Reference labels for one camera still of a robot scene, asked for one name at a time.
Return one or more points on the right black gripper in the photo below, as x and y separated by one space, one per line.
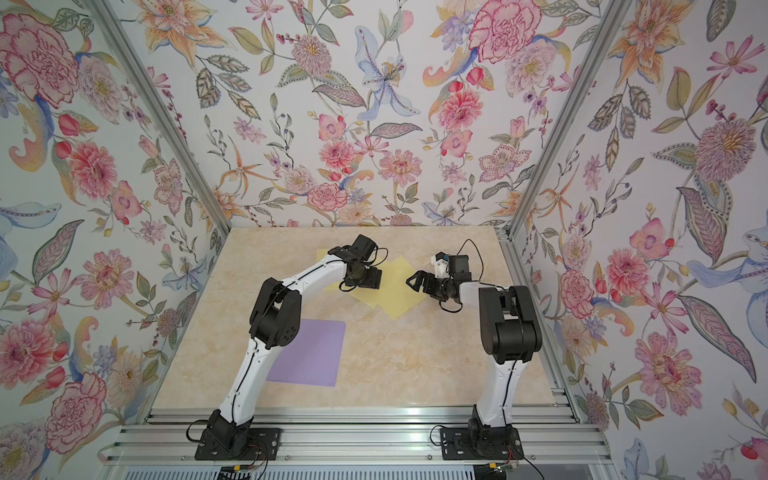
421 278

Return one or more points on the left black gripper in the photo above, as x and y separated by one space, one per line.
373 279

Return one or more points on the purple paper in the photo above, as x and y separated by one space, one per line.
313 357

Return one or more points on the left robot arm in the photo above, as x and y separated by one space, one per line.
273 324

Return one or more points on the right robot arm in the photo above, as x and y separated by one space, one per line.
510 335

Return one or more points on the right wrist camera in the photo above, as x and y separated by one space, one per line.
441 267

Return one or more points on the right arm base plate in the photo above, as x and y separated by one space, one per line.
492 444

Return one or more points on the aluminium front rail frame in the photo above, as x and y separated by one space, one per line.
361 443

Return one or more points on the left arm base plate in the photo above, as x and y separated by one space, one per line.
255 444

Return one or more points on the left aluminium corner post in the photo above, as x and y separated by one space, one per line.
115 35

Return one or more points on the aluminium corner post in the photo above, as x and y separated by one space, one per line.
115 35
607 28

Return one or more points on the right aluminium corner post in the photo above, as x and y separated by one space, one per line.
607 28

